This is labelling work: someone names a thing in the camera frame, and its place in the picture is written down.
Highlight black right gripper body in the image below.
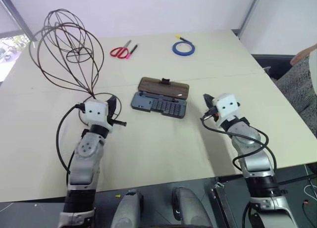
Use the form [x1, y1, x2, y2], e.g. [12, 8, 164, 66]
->
[207, 107, 218, 122]

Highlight grey bit set case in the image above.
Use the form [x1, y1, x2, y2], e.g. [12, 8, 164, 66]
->
[130, 76, 191, 120]

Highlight bystander bare hand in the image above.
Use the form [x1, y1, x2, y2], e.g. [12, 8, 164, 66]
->
[289, 44, 317, 65]

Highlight blue tape roll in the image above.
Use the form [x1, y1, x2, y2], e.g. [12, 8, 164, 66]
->
[172, 41, 195, 57]

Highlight black marker with pink cap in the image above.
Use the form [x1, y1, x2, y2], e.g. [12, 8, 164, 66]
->
[125, 44, 138, 60]

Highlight yellow and black screwdriver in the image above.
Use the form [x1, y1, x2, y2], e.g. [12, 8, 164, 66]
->
[174, 34, 193, 45]

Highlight black chair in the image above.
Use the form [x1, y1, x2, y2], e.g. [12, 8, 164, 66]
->
[251, 54, 296, 81]

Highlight dark grey rounded shape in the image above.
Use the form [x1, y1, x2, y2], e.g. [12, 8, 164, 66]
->
[172, 187, 214, 228]
[110, 188, 145, 228]

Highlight person in grey clothing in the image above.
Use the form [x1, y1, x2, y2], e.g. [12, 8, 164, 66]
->
[274, 55, 317, 137]

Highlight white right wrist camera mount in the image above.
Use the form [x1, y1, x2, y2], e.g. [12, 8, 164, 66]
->
[213, 92, 241, 127]

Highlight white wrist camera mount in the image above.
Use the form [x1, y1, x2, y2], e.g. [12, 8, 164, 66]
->
[83, 100, 114, 134]
[213, 92, 241, 127]

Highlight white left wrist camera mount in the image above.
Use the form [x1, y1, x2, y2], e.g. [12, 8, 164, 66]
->
[83, 100, 114, 134]

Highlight dark wire frame basket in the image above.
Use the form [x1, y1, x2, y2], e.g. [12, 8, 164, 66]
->
[28, 8, 122, 126]

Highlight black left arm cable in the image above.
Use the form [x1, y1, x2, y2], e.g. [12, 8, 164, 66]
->
[55, 103, 86, 179]

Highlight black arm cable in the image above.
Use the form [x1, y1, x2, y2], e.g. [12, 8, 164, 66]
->
[55, 103, 86, 179]
[200, 114, 278, 174]

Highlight red handled scissors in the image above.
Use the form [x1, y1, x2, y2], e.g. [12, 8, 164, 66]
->
[110, 40, 132, 58]

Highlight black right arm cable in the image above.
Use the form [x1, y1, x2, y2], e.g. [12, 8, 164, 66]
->
[200, 114, 278, 174]

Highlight black metal bracket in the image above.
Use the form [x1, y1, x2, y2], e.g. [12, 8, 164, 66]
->
[210, 180, 239, 228]

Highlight grey wall post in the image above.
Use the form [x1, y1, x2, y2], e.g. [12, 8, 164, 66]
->
[237, 0, 264, 41]

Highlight white floor cable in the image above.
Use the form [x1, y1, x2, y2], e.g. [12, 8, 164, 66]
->
[303, 184, 317, 201]

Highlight grey window frame post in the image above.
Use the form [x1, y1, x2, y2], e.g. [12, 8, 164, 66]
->
[0, 0, 36, 42]

